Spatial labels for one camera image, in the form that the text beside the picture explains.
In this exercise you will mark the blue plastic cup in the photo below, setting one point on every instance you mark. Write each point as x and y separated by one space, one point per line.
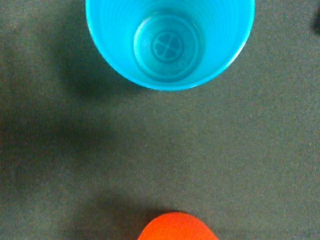
170 45

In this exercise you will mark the orange-red plastic cup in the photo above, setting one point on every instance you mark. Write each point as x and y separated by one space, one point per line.
177 226

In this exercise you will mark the black tablecloth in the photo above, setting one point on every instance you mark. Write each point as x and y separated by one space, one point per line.
87 155

